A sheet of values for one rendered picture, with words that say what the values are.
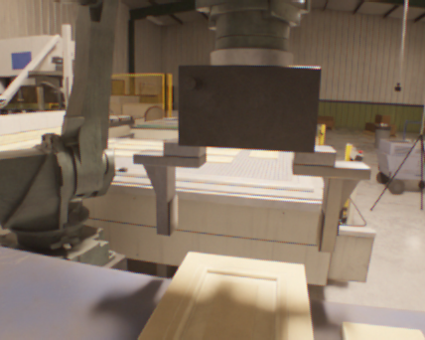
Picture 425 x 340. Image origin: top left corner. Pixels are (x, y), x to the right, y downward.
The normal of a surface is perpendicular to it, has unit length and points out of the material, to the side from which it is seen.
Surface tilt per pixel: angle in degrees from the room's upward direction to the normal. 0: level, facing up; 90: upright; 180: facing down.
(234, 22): 90
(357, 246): 90
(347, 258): 90
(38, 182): 90
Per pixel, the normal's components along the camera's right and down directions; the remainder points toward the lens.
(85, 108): 0.68, 0.38
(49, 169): 0.70, 0.18
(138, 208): -0.22, 0.22
